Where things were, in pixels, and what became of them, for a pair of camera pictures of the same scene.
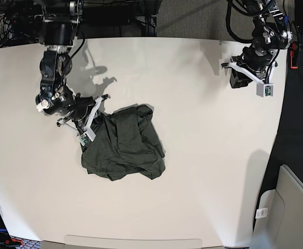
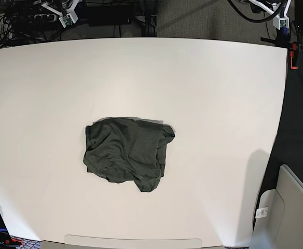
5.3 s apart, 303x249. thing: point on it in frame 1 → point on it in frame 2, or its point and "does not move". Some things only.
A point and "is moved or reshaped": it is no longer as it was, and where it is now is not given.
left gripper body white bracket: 263,89 → 279,22
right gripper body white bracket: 86,130 → 70,17
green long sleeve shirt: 126,142 is moved or reshaped
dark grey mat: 295,142 does not move
